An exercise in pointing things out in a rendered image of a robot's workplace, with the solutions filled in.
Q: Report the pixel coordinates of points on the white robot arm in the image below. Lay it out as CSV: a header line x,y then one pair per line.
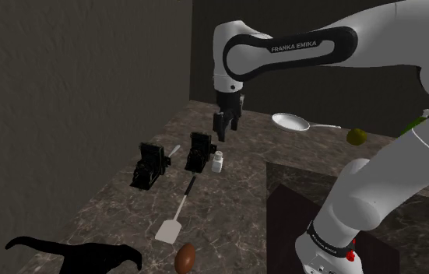
x,y
388,170

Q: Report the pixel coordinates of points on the black dinosaur figure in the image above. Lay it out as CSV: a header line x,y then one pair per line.
x,y
85,258

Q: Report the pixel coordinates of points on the yellow-green round fruit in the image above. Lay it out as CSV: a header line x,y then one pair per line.
x,y
356,137

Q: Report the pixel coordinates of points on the dark robot stand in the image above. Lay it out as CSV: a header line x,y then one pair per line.
x,y
286,227

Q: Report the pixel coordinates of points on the brown egg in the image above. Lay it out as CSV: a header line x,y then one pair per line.
x,y
185,258

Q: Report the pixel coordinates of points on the green elongated object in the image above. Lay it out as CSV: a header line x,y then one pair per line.
x,y
413,124

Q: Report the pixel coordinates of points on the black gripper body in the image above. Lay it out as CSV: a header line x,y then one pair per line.
x,y
229,102

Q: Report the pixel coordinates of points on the white salt shaker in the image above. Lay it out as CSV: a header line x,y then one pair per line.
x,y
217,163

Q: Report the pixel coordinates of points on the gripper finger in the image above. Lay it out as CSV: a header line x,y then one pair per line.
x,y
220,127
234,123

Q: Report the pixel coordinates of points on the white frying pan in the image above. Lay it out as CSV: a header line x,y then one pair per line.
x,y
290,122

